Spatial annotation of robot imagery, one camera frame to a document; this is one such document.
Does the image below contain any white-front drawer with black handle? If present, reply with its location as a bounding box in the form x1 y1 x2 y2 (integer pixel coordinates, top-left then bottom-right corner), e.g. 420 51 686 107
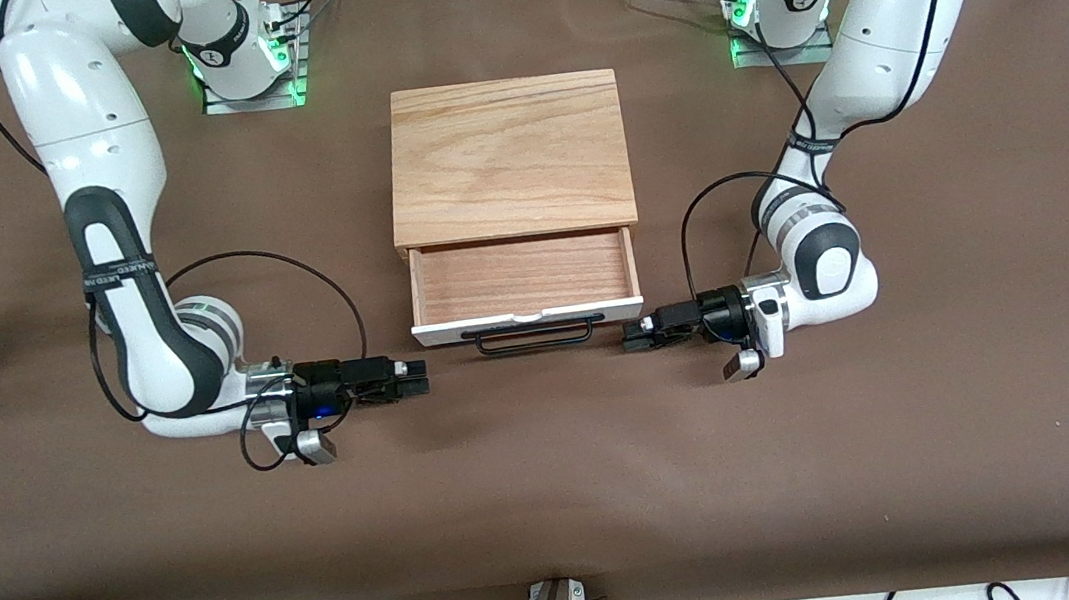
401 222 651 366

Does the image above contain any light wooden drawer cabinet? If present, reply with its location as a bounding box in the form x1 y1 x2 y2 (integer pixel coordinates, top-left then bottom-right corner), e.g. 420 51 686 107
376 66 641 261

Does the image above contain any brown paper table cover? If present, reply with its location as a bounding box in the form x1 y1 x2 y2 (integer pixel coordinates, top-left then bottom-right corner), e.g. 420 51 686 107
0 0 1069 600

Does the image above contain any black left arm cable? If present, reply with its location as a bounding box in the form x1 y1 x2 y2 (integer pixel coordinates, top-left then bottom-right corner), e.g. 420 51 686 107
653 0 1010 304

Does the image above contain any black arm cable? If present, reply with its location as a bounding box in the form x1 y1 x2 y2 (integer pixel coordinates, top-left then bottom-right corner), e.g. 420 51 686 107
653 0 1010 304
0 0 382 503

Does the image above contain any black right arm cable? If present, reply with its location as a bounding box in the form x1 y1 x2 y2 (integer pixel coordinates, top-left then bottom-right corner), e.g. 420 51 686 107
0 0 382 503

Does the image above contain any aluminium left arm base plate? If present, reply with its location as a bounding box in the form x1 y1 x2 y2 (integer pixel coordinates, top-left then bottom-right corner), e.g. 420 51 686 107
722 0 840 72

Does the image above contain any aluminium right arm base plate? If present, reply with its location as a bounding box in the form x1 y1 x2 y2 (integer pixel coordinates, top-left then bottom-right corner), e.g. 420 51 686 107
192 0 314 119

